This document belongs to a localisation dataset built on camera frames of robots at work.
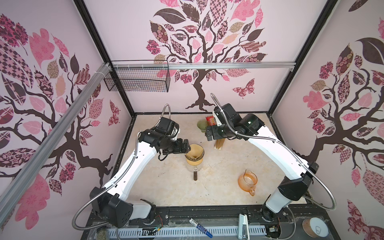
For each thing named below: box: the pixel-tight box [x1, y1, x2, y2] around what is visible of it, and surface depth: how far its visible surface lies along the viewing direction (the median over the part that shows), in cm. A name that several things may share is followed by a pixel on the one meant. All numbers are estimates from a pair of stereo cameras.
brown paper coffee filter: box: [186, 144, 204, 159], surface depth 83 cm
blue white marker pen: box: [189, 217, 213, 239], surface depth 71 cm
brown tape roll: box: [302, 217, 329, 238], surface depth 68 cm
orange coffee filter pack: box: [214, 138, 226, 150], surface depth 102 cm
